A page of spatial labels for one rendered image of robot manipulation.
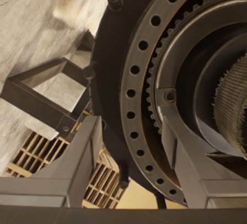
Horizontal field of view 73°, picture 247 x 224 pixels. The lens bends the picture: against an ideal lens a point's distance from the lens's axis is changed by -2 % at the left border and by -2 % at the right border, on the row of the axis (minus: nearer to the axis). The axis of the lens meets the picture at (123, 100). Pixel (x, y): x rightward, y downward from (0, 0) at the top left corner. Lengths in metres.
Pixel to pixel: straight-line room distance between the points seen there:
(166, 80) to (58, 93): 2.60
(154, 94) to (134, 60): 0.12
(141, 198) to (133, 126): 5.37
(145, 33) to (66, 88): 2.67
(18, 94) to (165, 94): 1.38
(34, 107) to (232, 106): 1.45
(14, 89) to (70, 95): 1.38
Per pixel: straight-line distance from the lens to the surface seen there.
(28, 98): 1.54
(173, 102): 0.32
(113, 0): 0.23
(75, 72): 2.47
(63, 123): 1.49
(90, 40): 2.88
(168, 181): 0.29
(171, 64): 0.31
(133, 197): 5.49
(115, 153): 0.33
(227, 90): 0.24
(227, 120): 0.23
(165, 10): 0.22
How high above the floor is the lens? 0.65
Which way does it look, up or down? 9 degrees up
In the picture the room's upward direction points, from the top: 123 degrees clockwise
